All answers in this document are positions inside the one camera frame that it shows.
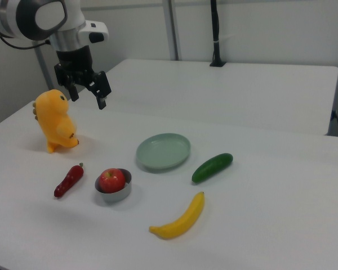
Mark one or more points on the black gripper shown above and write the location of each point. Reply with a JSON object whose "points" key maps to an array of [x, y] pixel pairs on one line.
{"points": [[73, 62]]}

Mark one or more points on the yellow banana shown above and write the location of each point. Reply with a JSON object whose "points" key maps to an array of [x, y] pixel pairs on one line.
{"points": [[183, 218]]}

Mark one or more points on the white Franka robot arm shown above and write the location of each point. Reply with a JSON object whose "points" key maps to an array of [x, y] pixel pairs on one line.
{"points": [[22, 17]]}

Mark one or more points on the pale green plastic plate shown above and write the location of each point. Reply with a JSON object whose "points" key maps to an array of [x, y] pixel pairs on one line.
{"points": [[163, 154]]}

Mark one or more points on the orange plush dinosaur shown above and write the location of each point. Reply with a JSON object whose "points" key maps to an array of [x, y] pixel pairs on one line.
{"points": [[55, 121]]}

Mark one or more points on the red chili pepper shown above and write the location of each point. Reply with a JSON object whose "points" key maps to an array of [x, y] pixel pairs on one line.
{"points": [[69, 180]]}

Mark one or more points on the red apple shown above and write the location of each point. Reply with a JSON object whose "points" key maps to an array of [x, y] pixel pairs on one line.
{"points": [[111, 180]]}

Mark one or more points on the small metal bowl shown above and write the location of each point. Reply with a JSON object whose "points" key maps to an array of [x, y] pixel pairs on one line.
{"points": [[119, 194]]}

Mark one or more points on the black pole with clamp base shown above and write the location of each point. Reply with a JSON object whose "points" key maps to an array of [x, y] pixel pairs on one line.
{"points": [[215, 31]]}

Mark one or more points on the green cucumber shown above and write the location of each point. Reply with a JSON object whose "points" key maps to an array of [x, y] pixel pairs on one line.
{"points": [[212, 168]]}

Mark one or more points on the grey metal partition post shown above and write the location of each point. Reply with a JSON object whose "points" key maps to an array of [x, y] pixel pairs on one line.
{"points": [[44, 67], [173, 28]]}

